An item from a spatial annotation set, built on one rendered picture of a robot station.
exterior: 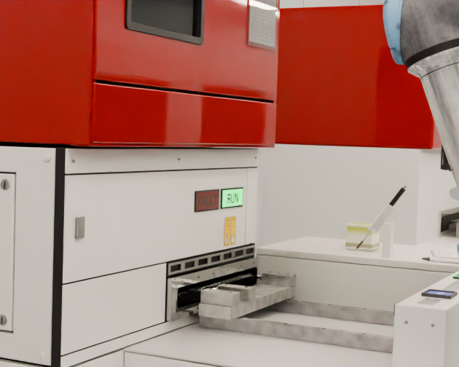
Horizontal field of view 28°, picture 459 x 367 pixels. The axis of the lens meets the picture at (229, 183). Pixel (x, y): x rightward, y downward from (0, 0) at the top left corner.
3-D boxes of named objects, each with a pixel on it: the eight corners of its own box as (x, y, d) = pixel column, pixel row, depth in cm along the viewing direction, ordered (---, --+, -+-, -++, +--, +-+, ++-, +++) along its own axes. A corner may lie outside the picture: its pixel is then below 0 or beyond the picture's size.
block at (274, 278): (261, 283, 231) (261, 271, 230) (267, 282, 234) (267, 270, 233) (290, 287, 227) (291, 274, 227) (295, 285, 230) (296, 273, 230)
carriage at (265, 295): (197, 316, 201) (198, 303, 201) (266, 293, 234) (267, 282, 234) (230, 320, 198) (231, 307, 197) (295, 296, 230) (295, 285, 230)
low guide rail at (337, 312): (250, 308, 229) (250, 296, 229) (253, 306, 231) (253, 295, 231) (449, 333, 207) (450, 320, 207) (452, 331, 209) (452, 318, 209)
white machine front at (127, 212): (50, 368, 165) (55, 147, 163) (245, 301, 238) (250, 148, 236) (64, 370, 164) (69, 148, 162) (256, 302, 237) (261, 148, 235)
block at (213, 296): (199, 302, 202) (200, 289, 202) (207, 300, 205) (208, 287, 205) (232, 306, 198) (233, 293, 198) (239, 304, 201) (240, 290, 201)
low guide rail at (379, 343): (199, 326, 205) (199, 313, 205) (203, 325, 207) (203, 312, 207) (418, 357, 183) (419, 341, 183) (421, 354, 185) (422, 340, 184)
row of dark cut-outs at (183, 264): (165, 274, 196) (166, 263, 196) (252, 254, 236) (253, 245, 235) (168, 275, 196) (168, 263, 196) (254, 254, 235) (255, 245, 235)
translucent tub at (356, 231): (344, 249, 237) (345, 223, 236) (352, 247, 244) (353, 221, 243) (372, 252, 234) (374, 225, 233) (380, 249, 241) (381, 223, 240)
